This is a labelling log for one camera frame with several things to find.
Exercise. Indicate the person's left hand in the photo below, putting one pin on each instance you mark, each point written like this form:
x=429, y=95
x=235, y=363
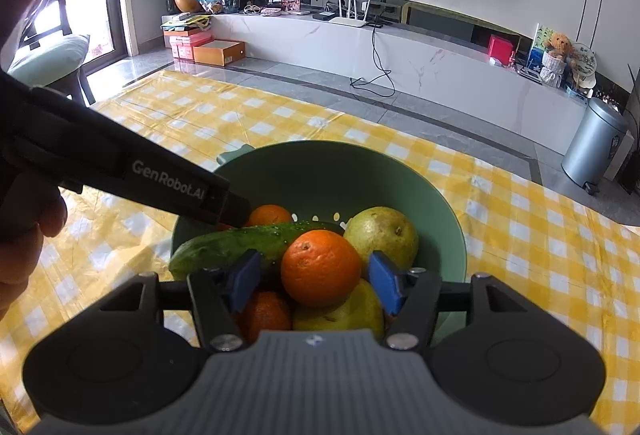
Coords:
x=20, y=240

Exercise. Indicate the green colander bowl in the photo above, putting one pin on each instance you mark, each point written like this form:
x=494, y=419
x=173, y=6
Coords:
x=325, y=170

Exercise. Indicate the green cucumber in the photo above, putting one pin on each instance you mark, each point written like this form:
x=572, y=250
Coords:
x=225, y=245

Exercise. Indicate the pink shoe boxes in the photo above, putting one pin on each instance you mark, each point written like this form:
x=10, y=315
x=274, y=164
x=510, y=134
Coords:
x=185, y=46

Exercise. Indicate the red box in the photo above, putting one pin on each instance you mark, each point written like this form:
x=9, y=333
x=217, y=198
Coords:
x=500, y=49

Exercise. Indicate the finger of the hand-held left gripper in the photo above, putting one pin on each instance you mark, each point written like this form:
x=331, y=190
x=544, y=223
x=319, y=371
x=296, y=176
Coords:
x=232, y=210

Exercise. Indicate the white router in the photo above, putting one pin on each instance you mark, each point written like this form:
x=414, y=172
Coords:
x=347, y=21

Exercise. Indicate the dark chair with green cushion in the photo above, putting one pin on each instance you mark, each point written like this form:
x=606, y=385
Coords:
x=50, y=60

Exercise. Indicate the pink tissue box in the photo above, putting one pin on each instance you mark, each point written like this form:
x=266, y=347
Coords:
x=290, y=4

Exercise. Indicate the yellow-green pear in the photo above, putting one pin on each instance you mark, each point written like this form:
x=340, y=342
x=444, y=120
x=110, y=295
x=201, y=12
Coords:
x=382, y=235
x=345, y=312

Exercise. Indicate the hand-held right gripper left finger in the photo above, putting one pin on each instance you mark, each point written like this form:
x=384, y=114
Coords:
x=244, y=280

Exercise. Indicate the orange tangerine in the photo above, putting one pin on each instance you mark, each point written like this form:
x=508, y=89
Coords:
x=265, y=315
x=320, y=267
x=267, y=215

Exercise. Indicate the blue snack bag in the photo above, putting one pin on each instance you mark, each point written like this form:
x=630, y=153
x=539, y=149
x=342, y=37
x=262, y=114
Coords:
x=209, y=0

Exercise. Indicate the pile of books and papers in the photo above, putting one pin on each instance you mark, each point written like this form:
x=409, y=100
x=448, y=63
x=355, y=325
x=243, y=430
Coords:
x=185, y=22

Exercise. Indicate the round printed hand fan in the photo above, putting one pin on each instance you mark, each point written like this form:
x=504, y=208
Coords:
x=582, y=62

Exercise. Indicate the printed picture card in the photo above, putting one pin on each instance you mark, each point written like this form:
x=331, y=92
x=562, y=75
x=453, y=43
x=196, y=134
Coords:
x=537, y=40

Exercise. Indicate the silver pedal trash can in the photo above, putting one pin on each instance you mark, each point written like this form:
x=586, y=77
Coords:
x=592, y=145

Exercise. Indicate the teddy bear in white basket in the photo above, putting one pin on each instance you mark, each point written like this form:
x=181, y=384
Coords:
x=555, y=60

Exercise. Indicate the white marble media cabinet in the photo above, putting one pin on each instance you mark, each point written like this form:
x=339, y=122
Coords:
x=450, y=75

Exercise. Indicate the tall potted floor plant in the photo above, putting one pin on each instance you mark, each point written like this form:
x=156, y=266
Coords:
x=631, y=165

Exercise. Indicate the yellow checkered tablecloth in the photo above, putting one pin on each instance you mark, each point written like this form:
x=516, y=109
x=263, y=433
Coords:
x=525, y=240

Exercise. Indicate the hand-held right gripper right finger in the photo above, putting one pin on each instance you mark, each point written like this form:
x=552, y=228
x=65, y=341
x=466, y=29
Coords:
x=385, y=282

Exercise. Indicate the orange cardboard box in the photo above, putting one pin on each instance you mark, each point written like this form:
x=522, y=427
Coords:
x=217, y=52

